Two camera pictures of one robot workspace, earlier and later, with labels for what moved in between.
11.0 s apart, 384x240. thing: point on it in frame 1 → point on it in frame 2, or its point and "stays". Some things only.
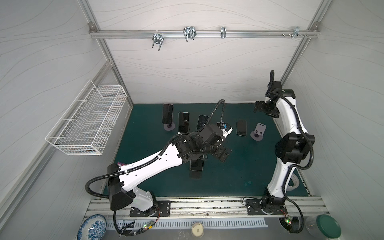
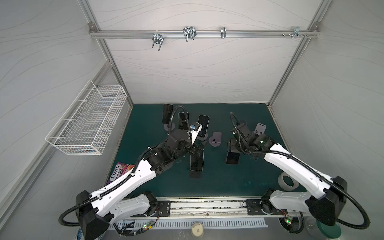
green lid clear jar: [323, 226] stays
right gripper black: [262, 107] → [237, 143]
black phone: [167, 113] stays
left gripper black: [221, 149] → [195, 149]
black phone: [183, 121] stays
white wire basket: [84, 130] stays
